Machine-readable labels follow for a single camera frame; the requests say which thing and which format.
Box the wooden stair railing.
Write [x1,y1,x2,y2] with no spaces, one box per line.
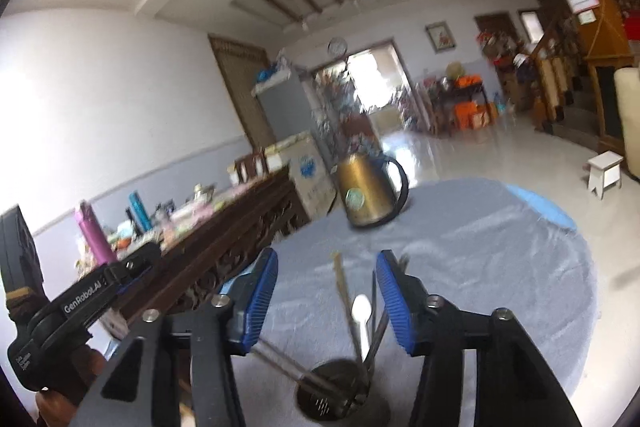
[514,31,582,133]

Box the dark carved wooden sideboard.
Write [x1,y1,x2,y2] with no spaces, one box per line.
[113,166,309,324]

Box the person's left hand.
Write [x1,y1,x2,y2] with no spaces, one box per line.
[36,346,106,426]

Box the framed wall picture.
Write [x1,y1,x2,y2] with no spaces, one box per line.
[425,22,457,53]

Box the grey table cloth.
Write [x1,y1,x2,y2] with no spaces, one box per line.
[219,176,601,427]

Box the grey refrigerator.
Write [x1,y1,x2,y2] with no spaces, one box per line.
[252,66,332,168]

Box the brass electric kettle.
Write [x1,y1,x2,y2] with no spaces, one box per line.
[335,153,409,230]

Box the pink water bottle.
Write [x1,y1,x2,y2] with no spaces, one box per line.
[74,200,117,265]

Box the white chest freezer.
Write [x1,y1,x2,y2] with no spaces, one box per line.
[265,131,336,221]

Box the teal thermos bottle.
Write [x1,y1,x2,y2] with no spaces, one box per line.
[129,191,153,233]

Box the cream leather sofa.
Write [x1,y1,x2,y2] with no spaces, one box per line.
[614,67,640,179]

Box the black utensil holder cup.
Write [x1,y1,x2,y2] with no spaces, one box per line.
[294,359,390,427]

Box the round wall clock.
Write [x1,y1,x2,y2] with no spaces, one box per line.
[326,37,348,58]

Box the small white stool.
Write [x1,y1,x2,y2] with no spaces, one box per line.
[587,150,624,199]

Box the dark wooden side table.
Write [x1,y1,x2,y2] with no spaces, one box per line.
[428,77,494,135]

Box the white plastic spoon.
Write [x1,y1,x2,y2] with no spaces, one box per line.
[352,294,372,361]

